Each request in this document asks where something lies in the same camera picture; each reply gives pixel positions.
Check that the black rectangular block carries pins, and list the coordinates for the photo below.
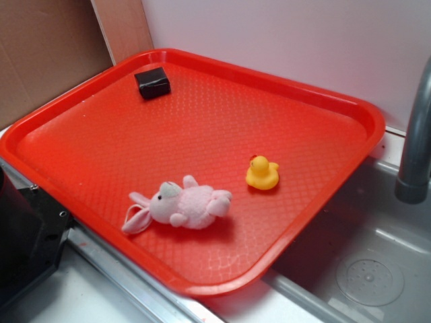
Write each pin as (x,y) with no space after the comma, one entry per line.
(153,83)

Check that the grey toy sink basin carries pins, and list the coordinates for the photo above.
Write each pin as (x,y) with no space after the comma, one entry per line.
(364,258)

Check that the red plastic tray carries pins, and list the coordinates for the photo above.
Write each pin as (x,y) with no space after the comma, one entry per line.
(93,146)

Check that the brown cardboard panel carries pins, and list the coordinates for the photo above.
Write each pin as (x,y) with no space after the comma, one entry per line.
(49,47)

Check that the pink plush bunny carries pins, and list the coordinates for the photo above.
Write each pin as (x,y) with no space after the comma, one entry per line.
(191,206)

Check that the yellow rubber duck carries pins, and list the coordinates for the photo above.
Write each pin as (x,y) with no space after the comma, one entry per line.
(262,174)

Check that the grey faucet spout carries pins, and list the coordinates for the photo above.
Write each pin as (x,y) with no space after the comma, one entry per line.
(414,172)

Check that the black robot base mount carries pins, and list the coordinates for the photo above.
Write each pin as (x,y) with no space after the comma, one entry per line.
(34,228)

